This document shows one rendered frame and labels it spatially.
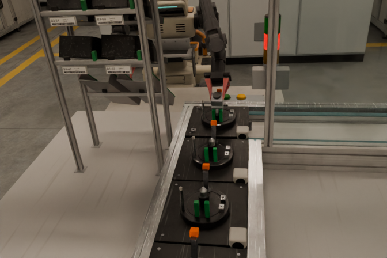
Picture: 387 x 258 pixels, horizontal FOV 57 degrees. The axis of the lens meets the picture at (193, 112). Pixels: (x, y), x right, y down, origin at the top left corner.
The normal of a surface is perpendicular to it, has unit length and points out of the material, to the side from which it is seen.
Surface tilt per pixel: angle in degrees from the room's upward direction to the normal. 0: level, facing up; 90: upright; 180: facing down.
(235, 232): 0
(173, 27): 98
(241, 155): 0
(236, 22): 90
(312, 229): 0
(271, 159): 90
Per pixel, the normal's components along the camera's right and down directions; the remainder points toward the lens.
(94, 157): -0.07, -0.87
